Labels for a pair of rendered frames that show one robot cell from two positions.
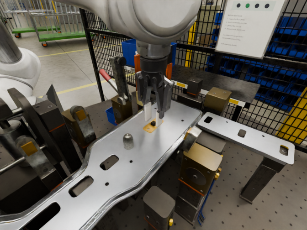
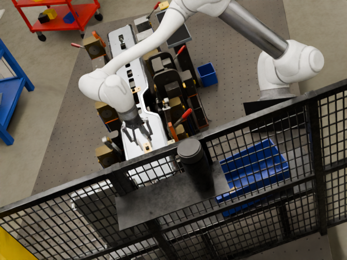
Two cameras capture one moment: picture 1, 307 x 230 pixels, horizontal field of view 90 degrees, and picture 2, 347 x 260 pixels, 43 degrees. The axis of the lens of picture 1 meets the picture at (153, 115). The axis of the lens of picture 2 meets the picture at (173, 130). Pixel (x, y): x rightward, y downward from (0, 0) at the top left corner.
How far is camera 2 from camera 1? 2.20 m
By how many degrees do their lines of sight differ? 93
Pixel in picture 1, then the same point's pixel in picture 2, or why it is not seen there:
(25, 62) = (276, 64)
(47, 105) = (171, 86)
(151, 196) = (115, 133)
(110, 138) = (155, 124)
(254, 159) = not seen: outside the picture
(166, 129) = (138, 153)
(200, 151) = (106, 149)
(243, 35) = not seen: hidden behind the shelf
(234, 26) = not seen: hidden behind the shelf
